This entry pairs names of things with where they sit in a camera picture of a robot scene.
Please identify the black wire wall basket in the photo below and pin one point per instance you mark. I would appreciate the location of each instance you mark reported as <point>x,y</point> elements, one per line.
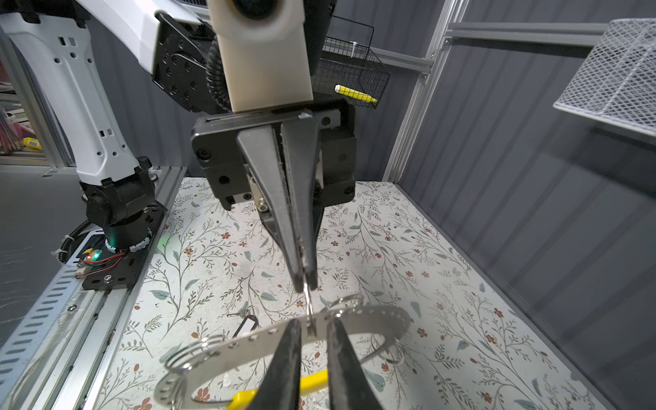
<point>347,58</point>

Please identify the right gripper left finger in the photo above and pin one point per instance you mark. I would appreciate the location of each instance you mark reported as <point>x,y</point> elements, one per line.
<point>280,388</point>

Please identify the yellow marker in basket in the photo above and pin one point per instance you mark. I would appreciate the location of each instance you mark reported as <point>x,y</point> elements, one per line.
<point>354,94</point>

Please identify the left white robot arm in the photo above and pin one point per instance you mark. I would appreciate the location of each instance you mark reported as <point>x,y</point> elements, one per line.
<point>173,45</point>

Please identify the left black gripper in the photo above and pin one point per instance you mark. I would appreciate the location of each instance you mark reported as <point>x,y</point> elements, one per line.
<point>293,211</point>

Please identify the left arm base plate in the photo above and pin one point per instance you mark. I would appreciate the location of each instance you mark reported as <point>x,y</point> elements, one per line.
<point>124,253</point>

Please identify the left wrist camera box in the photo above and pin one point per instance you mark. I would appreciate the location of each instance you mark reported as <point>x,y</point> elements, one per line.
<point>263,52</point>

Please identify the slotted cable duct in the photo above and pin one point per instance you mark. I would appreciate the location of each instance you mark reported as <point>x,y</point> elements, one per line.
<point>24,342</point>

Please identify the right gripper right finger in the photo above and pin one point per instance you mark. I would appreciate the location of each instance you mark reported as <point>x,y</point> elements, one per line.
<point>347,384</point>

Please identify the white mesh wall basket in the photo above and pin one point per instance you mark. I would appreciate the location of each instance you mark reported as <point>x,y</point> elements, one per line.
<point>616,82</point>

